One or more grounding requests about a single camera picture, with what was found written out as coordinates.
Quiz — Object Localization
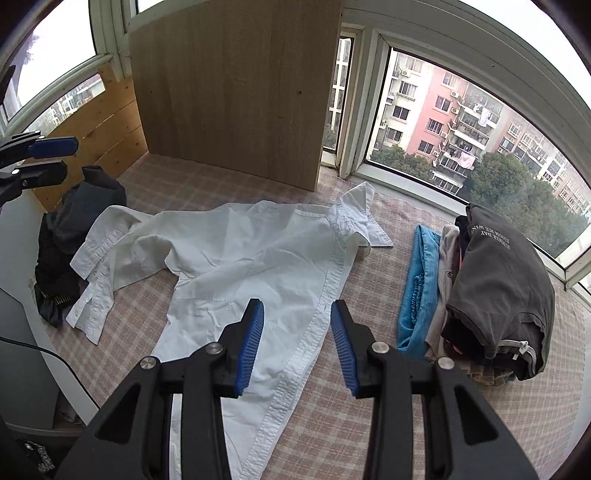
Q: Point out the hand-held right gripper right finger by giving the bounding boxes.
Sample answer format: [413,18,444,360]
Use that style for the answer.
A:
[329,299,540,480]

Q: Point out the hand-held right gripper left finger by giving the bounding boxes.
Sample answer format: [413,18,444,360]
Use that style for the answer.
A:
[54,298,266,480]

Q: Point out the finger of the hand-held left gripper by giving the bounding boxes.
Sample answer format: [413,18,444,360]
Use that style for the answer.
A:
[0,132,78,162]
[0,161,69,204]

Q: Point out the white shirt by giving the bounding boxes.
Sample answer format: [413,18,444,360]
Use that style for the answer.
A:
[65,182,394,480]

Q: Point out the dark grey garment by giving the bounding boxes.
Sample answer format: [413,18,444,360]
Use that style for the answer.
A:
[34,166,127,328]

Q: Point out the pine wooden panel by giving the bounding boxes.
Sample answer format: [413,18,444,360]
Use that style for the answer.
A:
[34,62,149,210]

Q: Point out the blue cloth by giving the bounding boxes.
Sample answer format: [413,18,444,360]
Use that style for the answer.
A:
[397,224,441,360]

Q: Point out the black garment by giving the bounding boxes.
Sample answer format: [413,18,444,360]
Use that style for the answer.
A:
[441,215,532,379]

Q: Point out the tan knit sweater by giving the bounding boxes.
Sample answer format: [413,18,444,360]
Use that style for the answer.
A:
[459,357,518,387]

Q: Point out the grey sweatshirt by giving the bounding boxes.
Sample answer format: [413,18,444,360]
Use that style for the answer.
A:
[441,203,556,381]

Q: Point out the light wooden board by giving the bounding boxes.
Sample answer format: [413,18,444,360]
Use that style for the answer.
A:
[128,0,343,192]

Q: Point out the green trees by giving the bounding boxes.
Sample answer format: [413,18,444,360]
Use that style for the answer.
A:
[369,143,591,245]

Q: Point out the person's tweed jacket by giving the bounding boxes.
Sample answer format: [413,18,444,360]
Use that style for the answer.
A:
[0,413,63,480]

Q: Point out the apartment buildings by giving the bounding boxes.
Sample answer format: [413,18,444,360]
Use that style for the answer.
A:
[323,37,591,217]

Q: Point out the black cable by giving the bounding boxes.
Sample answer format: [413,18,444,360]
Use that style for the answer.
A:
[0,337,101,411]

